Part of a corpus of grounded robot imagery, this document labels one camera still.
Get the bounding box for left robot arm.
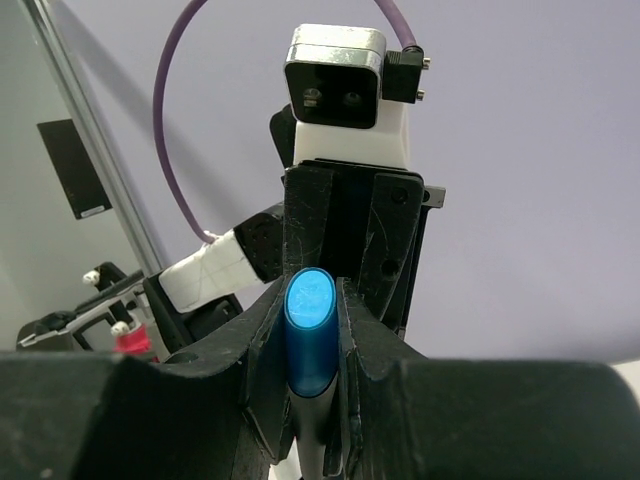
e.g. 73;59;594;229
144;101;444;351

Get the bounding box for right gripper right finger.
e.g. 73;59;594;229
324;278;639;479

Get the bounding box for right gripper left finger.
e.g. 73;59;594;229
1;279;293;479

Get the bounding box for blue marker cap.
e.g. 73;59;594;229
283;268;338;398

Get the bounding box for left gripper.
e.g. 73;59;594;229
269;106;445;336

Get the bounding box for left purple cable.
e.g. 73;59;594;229
152;0;416;246

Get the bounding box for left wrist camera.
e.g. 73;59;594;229
283;24;429;170

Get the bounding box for blue highlighter marker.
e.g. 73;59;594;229
290;382;335;480

